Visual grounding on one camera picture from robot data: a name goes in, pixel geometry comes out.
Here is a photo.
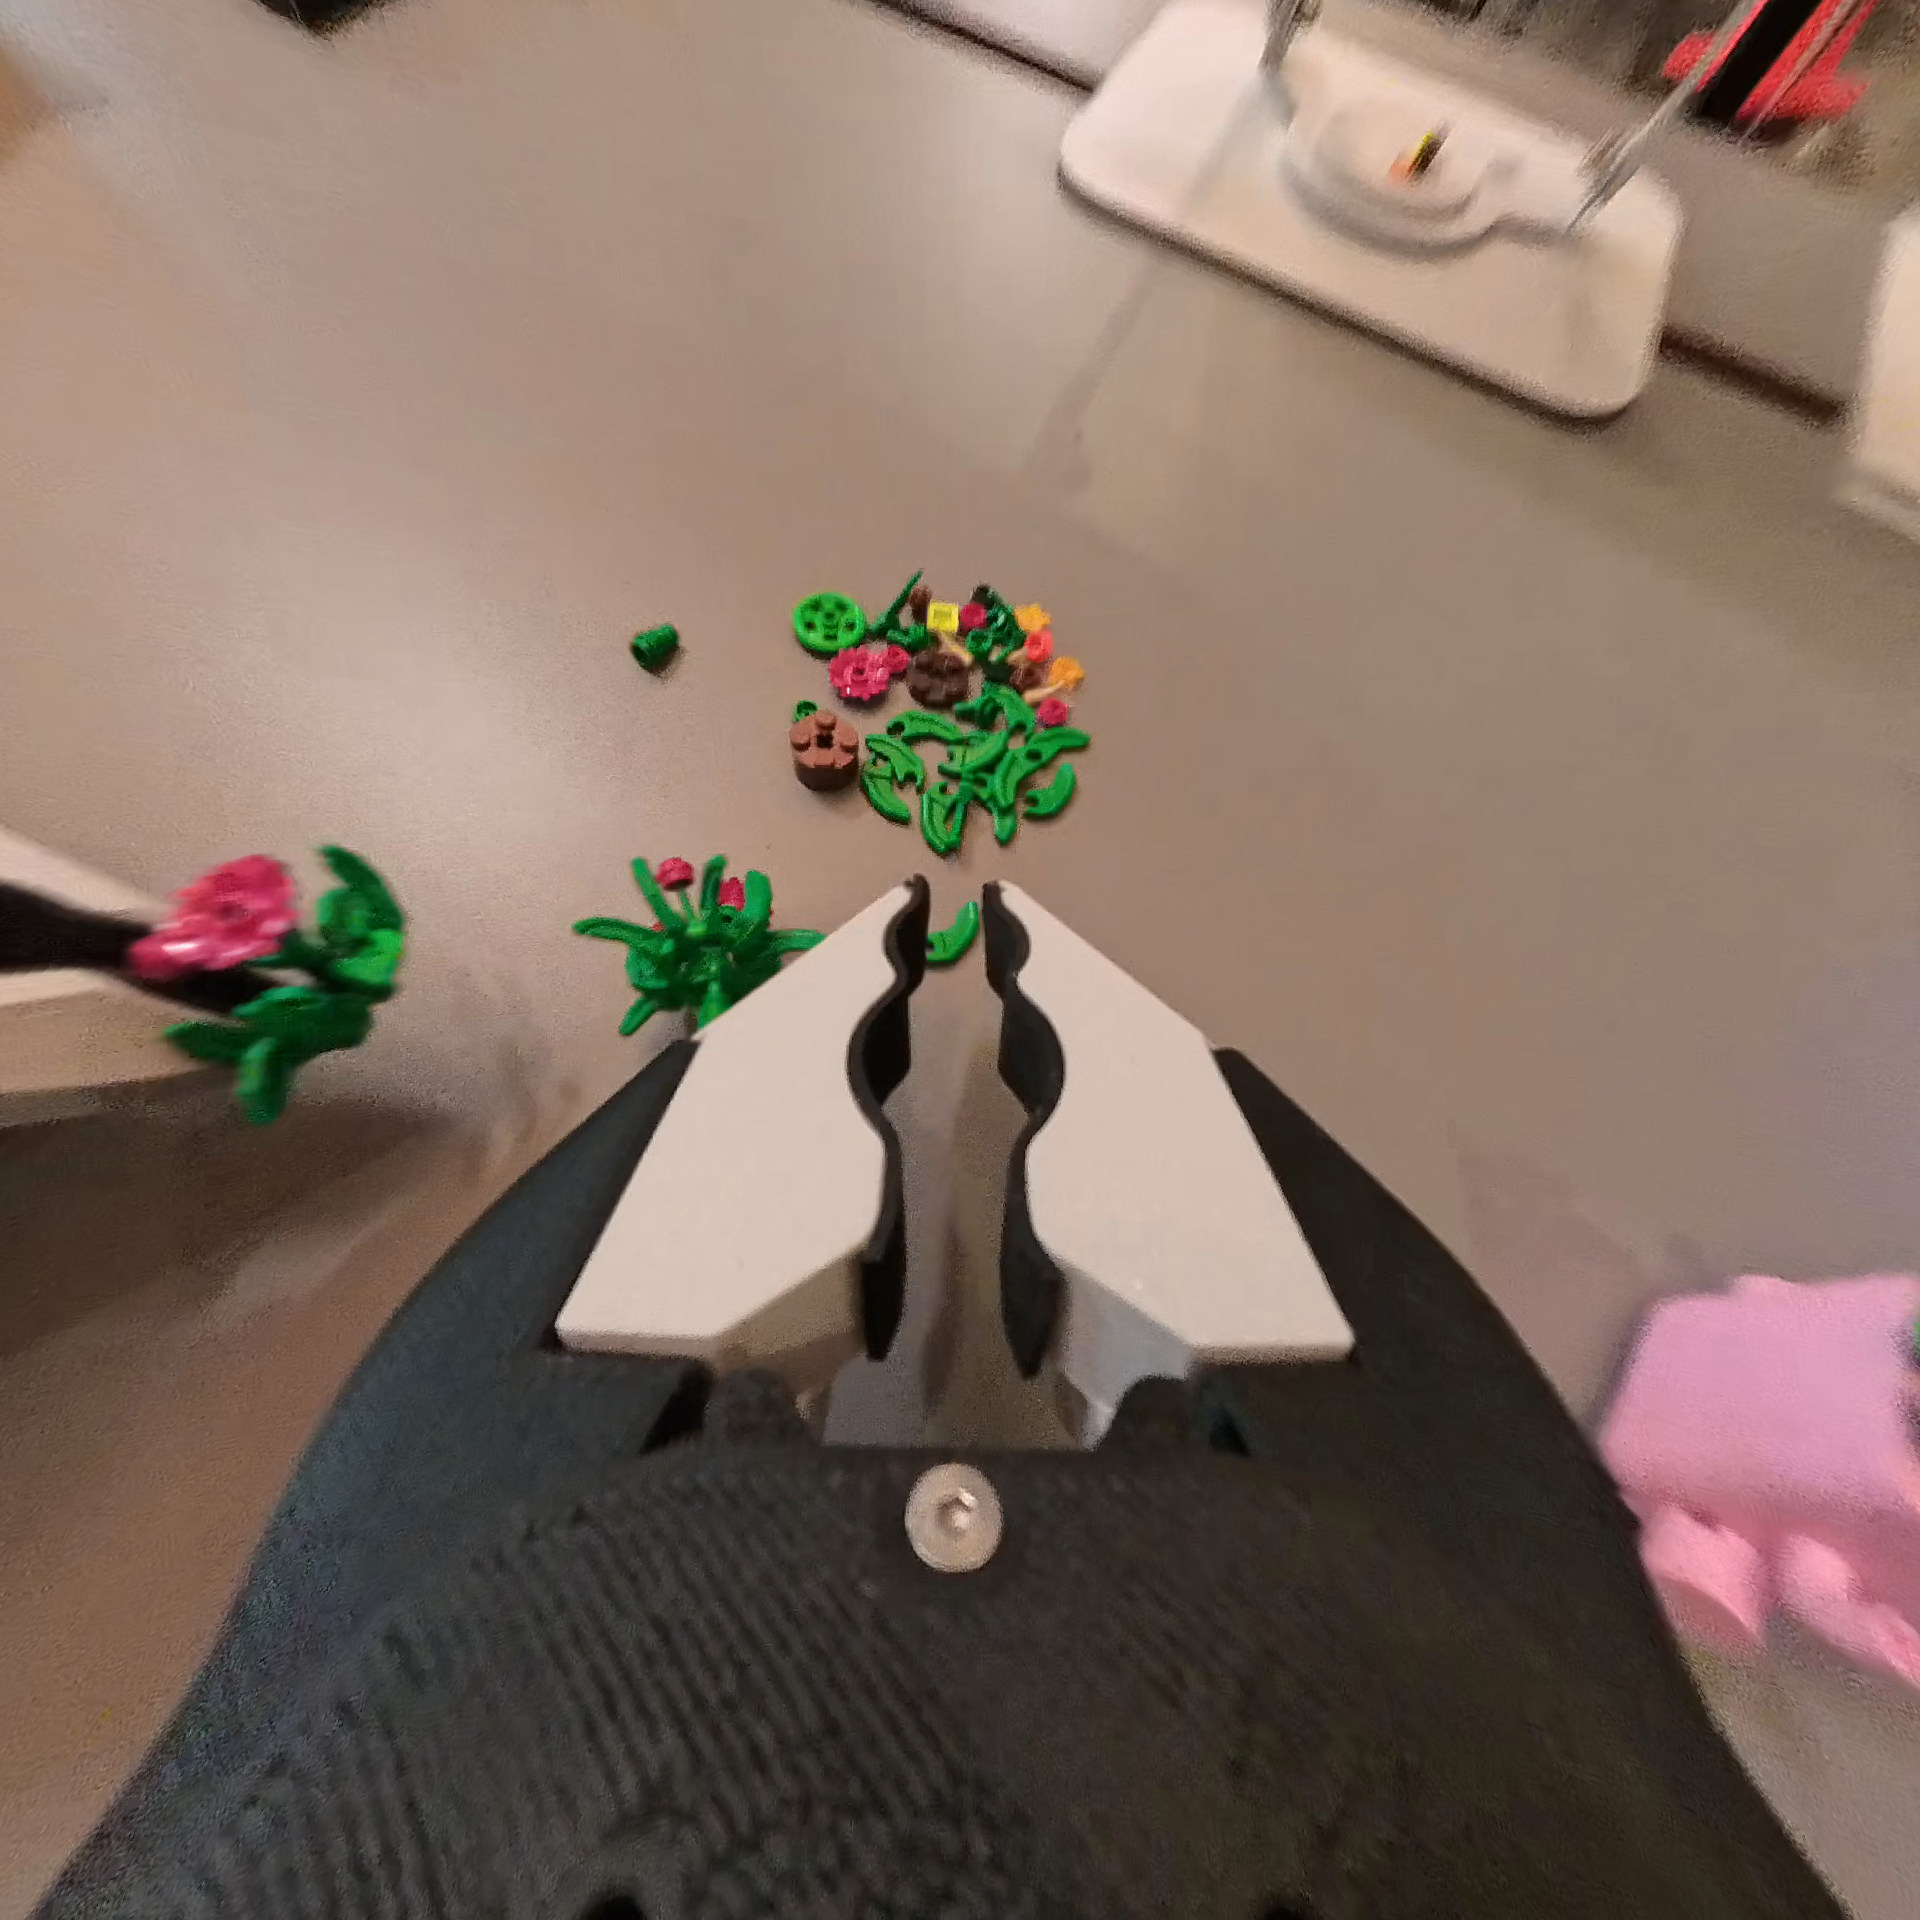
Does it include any red metal frame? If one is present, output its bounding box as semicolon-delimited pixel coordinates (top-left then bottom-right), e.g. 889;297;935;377
1653;0;1875;132

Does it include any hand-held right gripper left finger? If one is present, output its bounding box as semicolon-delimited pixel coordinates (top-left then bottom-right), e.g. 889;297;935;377
556;887;935;1414

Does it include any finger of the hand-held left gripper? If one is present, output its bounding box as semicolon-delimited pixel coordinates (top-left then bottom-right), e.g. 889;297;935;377
0;969;257;1132
0;827;165;980

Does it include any pink toy pot with plant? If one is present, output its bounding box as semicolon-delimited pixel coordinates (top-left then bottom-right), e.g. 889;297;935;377
1594;1265;1920;1678

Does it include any white monitor stand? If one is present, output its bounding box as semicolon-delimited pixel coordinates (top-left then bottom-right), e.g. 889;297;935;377
1056;0;1682;424

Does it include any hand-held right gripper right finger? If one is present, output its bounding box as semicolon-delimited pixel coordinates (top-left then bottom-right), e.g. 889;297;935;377
987;887;1352;1453

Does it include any pile of small toy pieces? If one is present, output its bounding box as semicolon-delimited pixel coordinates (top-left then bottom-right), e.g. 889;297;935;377
787;568;1090;858

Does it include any toy flower stem with leaves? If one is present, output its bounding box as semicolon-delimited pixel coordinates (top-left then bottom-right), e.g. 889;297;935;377
126;843;416;1120

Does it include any green leafy toy plant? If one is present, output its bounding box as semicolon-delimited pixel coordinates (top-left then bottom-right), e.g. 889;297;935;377
577;858;822;1040

